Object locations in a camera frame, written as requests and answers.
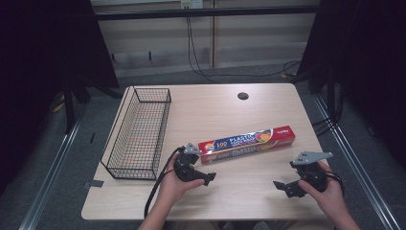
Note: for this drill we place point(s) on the person's right hand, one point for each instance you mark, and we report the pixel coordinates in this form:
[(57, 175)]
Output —
[(328, 198)]

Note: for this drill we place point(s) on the person's left hand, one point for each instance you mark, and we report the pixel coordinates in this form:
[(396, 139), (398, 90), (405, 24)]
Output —
[(172, 188)]

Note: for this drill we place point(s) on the red plastic wrap box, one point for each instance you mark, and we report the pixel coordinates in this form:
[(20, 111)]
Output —
[(245, 145)]

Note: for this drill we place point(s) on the metal floor rail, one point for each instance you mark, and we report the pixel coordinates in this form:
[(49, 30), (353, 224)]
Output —
[(51, 175), (357, 166)]

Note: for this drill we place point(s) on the black horizontal bar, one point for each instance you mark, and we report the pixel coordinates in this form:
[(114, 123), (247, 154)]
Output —
[(207, 12)]

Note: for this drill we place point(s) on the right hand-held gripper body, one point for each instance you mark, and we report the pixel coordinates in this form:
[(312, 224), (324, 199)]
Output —
[(311, 172)]

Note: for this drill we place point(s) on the white wall socket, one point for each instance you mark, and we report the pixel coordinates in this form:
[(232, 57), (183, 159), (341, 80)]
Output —
[(191, 4)]

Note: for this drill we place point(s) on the black curtain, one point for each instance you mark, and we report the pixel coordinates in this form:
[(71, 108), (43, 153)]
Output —
[(48, 57), (367, 64)]

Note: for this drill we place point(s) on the grey tape piece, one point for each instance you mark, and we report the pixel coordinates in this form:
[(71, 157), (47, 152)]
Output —
[(93, 184)]

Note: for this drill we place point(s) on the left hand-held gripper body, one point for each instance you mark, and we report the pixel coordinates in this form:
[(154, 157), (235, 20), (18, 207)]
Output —
[(186, 164)]

